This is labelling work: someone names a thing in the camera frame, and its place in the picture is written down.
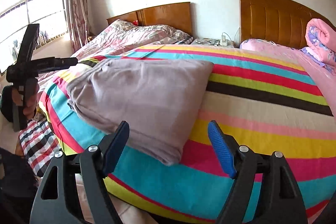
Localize lilac pants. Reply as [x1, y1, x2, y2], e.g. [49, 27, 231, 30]
[67, 59, 214, 166]

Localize left hand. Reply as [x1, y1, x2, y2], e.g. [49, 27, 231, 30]
[11, 79, 39, 120]

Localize plaid cloth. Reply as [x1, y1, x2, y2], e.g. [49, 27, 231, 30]
[19, 118, 61, 178]

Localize window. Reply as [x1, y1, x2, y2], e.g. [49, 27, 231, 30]
[1, 0, 68, 74]

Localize pink floral quilt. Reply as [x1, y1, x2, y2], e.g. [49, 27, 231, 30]
[36, 19, 191, 83]

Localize rainbow striped bed sheet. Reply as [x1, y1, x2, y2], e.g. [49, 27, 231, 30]
[39, 44, 335, 223]

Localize pink bed sheet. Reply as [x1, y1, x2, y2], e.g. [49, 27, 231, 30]
[240, 39, 335, 117]

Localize left wooden headboard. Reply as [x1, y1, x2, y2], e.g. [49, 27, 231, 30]
[107, 2, 193, 35]

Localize wooden headboard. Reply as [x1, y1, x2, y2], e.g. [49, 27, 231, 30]
[240, 0, 335, 49]
[107, 2, 193, 35]

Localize nightstand with floral cover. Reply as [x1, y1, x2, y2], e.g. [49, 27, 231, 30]
[191, 38, 235, 48]

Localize plaid pillow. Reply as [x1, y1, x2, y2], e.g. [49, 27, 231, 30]
[175, 36, 194, 45]

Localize rolled pink blanket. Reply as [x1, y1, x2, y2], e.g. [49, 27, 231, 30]
[300, 18, 336, 75]

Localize right wooden headboard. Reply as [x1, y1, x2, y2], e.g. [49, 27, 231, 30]
[240, 0, 335, 49]

